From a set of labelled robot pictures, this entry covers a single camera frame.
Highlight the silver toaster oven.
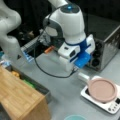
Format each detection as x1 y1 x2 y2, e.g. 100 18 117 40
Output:
87 25 120 71

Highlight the orange small object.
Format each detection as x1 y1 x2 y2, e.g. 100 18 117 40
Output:
45 47 52 54

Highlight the pink pan with white handle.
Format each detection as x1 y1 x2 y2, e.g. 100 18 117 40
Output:
78 73 117 103

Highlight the teal bowl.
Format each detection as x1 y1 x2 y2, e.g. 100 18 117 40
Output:
64 115 86 120

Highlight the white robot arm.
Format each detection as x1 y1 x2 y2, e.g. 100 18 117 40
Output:
0 0 95 71

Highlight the wooden shelf cabinet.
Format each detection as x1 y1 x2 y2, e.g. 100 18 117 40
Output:
0 67 51 120

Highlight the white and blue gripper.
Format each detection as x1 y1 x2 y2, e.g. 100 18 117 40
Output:
58 34 95 71

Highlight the grey storage bin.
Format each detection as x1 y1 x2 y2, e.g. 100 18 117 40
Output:
7 65 52 103

